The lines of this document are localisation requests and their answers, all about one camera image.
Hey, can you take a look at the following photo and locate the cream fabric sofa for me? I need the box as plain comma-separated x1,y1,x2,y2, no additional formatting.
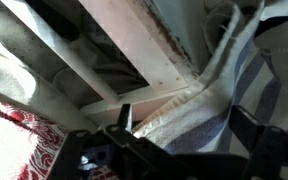
0,0,150,134

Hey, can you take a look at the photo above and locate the blue striped white towel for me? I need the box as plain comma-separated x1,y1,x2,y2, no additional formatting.
131,0,288,180

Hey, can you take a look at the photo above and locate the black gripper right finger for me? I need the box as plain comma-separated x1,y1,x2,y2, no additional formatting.
228,104,266,153

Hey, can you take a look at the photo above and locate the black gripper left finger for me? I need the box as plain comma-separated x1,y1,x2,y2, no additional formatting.
117,103,134,133

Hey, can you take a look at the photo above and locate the small white wooden chair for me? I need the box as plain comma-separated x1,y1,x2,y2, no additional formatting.
0,0,218,128

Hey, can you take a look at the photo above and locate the red patterned fringed blanket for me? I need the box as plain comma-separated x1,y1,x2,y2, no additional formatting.
0,96,118,180

